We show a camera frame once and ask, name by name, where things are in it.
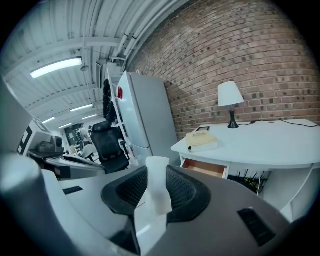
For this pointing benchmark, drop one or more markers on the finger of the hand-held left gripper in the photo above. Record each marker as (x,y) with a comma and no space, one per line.
(82,166)

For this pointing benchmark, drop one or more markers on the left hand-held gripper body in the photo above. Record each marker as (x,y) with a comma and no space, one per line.
(37,130)

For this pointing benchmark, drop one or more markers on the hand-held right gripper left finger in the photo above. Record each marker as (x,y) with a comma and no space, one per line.
(87,207)

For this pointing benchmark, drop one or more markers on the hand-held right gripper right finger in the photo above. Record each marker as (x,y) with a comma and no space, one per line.
(220,225)

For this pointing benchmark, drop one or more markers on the white wooden drawer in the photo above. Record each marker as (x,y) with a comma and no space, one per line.
(205,168)

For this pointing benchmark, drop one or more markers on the white cloth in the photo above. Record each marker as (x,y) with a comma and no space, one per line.
(157,180)

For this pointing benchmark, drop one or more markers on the white ceiling tube light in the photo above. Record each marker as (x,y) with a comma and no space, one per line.
(56,67)
(49,120)
(89,117)
(65,125)
(81,107)

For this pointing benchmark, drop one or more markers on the white plastic chair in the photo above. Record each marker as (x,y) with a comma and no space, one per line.
(89,151)

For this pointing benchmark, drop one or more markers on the black mesh office chair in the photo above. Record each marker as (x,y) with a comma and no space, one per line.
(107,145)

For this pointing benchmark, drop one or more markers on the black router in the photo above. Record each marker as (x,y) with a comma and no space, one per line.
(240,178)

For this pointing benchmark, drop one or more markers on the white rack of black items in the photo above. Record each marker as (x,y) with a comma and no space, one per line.
(107,100)

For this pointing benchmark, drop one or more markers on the red fridge sticker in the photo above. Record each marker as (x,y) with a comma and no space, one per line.
(120,93)

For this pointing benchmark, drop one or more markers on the white ceiling air vent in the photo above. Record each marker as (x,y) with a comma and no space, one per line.
(101,72)

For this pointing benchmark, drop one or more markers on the grey refrigerator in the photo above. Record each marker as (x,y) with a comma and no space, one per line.
(150,112)

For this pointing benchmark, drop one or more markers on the cream hardcover book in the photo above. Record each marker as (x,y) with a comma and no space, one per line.
(202,140)

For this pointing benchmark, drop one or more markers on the white desk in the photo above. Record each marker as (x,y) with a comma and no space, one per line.
(262,145)

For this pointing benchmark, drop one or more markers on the white shade table lamp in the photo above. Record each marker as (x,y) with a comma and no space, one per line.
(230,95)

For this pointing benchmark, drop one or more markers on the small black frame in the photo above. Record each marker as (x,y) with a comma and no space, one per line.
(202,129)

